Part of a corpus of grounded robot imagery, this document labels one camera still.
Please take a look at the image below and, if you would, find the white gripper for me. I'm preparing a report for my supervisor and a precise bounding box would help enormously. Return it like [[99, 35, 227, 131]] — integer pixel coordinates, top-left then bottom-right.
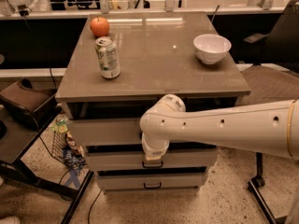
[[142, 133, 169, 161]]

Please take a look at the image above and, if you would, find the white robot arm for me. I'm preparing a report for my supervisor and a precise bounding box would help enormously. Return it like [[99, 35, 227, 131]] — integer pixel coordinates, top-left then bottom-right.
[[140, 94, 299, 160]]

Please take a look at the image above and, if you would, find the grey drawer cabinet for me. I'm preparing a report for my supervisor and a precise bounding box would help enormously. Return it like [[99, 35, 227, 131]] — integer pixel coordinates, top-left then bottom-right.
[[55, 11, 252, 194]]

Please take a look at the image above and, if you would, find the white green soda can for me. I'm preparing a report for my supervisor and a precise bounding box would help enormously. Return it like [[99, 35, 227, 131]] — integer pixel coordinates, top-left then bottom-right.
[[95, 36, 121, 79]]

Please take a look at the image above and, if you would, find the white ceramic bowl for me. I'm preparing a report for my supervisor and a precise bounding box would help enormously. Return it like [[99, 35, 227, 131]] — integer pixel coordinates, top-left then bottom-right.
[[193, 34, 232, 64]]

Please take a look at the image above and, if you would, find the orange apple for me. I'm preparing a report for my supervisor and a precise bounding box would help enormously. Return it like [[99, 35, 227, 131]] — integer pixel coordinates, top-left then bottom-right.
[[90, 17, 109, 37]]

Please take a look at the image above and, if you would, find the black side table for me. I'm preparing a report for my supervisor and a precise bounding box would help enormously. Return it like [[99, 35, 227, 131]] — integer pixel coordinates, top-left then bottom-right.
[[0, 106, 93, 224]]

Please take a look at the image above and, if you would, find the brown mesh office chair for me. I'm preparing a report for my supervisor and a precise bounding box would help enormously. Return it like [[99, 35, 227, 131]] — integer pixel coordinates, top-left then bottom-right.
[[239, 0, 299, 224]]

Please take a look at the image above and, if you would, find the black floor cable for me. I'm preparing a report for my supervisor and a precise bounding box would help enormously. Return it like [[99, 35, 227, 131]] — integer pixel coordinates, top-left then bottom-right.
[[87, 189, 104, 224]]

